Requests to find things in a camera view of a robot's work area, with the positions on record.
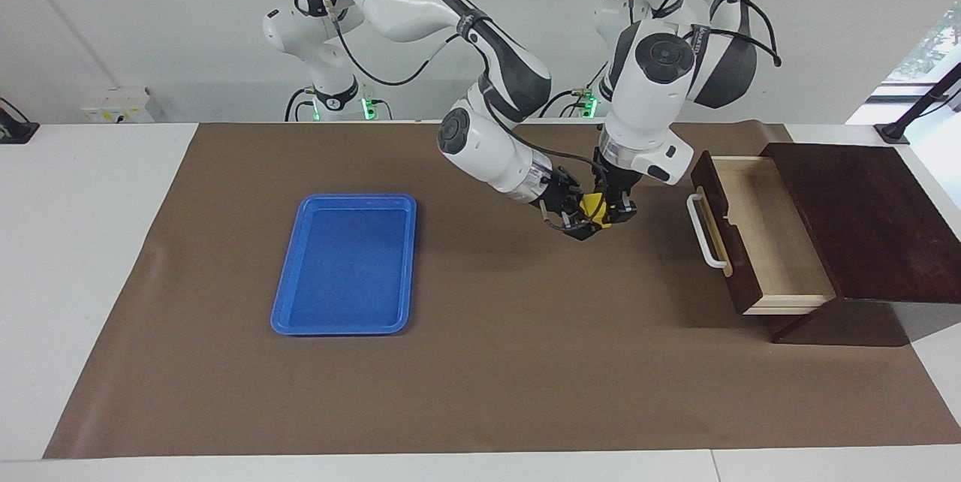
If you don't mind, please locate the white wall socket box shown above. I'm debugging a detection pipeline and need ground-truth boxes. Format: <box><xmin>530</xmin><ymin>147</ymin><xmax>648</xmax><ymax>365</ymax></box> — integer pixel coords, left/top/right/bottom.
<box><xmin>81</xmin><ymin>88</ymin><xmax>155</xmax><ymax>124</ymax></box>

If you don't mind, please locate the dark wooden drawer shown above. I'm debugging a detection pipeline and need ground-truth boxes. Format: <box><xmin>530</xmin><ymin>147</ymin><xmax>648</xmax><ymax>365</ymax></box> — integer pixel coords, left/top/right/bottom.
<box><xmin>691</xmin><ymin>150</ymin><xmax>836</xmax><ymax>316</ymax></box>

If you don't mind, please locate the black left base cable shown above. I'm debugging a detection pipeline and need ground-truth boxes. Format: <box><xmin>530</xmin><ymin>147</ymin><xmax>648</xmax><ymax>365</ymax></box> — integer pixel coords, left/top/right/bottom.
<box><xmin>544</xmin><ymin>62</ymin><xmax>601</xmax><ymax>120</ymax></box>

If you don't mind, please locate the dark wooden cabinet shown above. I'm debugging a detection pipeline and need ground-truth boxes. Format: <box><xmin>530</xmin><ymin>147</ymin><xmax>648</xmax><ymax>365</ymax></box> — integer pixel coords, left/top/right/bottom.
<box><xmin>758</xmin><ymin>143</ymin><xmax>961</xmax><ymax>348</ymax></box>

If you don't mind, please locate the white drawer handle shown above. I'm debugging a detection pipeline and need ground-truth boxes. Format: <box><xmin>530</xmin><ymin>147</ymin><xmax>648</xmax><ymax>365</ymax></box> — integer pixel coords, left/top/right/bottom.
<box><xmin>687</xmin><ymin>193</ymin><xmax>729</xmax><ymax>270</ymax></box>

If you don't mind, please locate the yellow cube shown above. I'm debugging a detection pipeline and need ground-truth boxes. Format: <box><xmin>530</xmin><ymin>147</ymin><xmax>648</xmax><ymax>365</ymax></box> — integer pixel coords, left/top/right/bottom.
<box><xmin>582</xmin><ymin>193</ymin><xmax>615</xmax><ymax>226</ymax></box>

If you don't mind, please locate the black table clamp mount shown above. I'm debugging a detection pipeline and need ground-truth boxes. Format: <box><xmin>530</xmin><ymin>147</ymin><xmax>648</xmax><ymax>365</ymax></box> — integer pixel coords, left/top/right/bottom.
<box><xmin>0</xmin><ymin>98</ymin><xmax>40</xmax><ymax>145</ymax></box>

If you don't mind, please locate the black base cable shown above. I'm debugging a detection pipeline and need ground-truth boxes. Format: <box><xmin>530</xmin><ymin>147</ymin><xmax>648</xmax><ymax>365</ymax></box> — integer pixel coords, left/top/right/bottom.
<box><xmin>544</xmin><ymin>62</ymin><xmax>601</xmax><ymax>120</ymax></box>
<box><xmin>285</xmin><ymin>88</ymin><xmax>316</xmax><ymax>122</ymax></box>

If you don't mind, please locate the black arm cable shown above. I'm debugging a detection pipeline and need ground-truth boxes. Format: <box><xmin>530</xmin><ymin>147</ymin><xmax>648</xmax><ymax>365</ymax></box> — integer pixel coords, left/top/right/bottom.
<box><xmin>323</xmin><ymin>0</ymin><xmax>601</xmax><ymax>231</ymax></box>
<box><xmin>627</xmin><ymin>0</ymin><xmax>782</xmax><ymax>68</ymax></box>

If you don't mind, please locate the brown table mat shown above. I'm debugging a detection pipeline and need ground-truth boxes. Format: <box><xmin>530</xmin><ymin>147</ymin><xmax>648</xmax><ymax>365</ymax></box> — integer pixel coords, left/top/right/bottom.
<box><xmin>43</xmin><ymin>122</ymin><xmax>961</xmax><ymax>460</ymax></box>

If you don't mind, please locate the black angled stand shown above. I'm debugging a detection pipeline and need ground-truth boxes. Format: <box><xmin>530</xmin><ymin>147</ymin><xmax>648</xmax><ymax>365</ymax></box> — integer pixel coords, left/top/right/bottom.
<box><xmin>875</xmin><ymin>62</ymin><xmax>961</xmax><ymax>146</ymax></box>

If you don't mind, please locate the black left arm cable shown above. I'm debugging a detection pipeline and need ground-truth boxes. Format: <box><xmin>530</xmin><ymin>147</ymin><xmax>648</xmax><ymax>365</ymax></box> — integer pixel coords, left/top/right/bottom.
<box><xmin>627</xmin><ymin>0</ymin><xmax>782</xmax><ymax>68</ymax></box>

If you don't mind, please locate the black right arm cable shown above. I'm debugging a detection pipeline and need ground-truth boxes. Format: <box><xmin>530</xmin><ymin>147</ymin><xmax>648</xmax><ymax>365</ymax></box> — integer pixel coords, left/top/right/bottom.
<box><xmin>323</xmin><ymin>0</ymin><xmax>601</xmax><ymax>231</ymax></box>

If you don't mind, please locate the window with greenery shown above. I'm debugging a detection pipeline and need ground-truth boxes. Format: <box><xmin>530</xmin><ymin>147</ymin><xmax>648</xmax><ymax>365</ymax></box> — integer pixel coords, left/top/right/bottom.
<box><xmin>886</xmin><ymin>2</ymin><xmax>961</xmax><ymax>85</ymax></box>

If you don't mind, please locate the beige wooden handle backplate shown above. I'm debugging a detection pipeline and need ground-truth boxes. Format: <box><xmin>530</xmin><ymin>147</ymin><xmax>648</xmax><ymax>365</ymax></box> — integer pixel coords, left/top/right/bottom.
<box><xmin>695</xmin><ymin>185</ymin><xmax>734</xmax><ymax>277</ymax></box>

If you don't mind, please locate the blue plastic tray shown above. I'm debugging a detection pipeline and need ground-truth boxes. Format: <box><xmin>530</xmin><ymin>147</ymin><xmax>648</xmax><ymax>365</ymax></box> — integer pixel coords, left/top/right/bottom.
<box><xmin>270</xmin><ymin>193</ymin><xmax>418</xmax><ymax>337</ymax></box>

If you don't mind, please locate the black right base cable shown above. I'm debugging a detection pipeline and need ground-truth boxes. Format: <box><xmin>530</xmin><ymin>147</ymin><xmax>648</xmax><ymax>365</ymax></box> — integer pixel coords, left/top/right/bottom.
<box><xmin>285</xmin><ymin>88</ymin><xmax>316</xmax><ymax>122</ymax></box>

